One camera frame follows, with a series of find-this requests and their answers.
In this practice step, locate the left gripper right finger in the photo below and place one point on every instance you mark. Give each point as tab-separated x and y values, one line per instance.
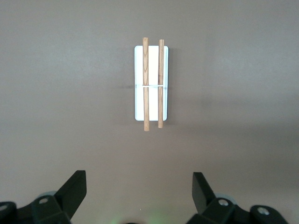
203	193

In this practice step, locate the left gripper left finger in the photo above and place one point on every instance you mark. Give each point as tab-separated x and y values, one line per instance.
72	191

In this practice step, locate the wooden rack rod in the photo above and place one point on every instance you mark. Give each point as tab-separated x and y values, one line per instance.
160	98
146	93

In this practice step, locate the white rack base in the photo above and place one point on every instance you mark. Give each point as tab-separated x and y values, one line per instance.
153	70

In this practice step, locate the brown table mat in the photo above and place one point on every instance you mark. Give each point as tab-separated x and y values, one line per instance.
70	93

